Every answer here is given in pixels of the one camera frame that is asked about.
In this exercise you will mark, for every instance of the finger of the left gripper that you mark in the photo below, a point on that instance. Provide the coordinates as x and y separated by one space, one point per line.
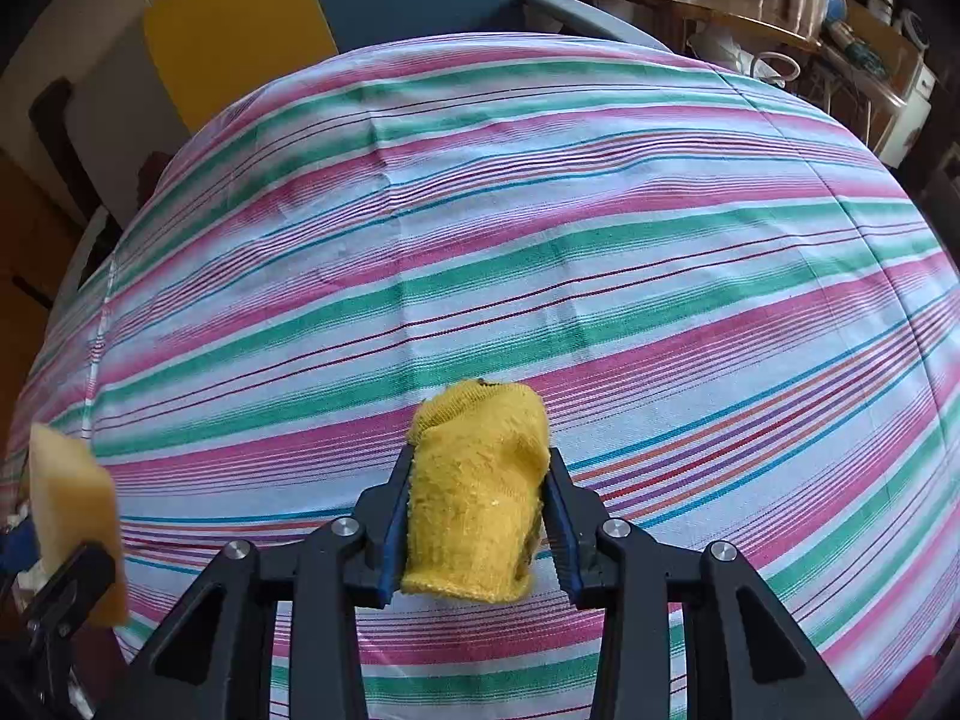
37 659

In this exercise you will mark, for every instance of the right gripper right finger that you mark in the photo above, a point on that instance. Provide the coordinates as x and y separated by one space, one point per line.
745 655

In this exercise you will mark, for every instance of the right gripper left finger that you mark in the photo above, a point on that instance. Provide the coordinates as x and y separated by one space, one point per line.
211 656

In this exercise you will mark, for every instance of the yellow sponge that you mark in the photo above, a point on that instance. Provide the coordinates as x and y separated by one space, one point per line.
73 500

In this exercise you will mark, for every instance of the yellow knitted sock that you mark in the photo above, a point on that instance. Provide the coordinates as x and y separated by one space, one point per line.
480 452

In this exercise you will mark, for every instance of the striped bed sheet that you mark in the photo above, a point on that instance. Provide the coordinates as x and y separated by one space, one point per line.
740 325

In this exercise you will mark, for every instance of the wooden shelf stand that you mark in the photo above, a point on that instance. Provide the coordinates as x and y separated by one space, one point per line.
887 76

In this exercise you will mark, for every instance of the blue yellow grey chair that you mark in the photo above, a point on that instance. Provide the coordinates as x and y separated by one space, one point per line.
184 64

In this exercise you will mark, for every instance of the wooden desk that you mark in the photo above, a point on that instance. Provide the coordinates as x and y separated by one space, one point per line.
671 17

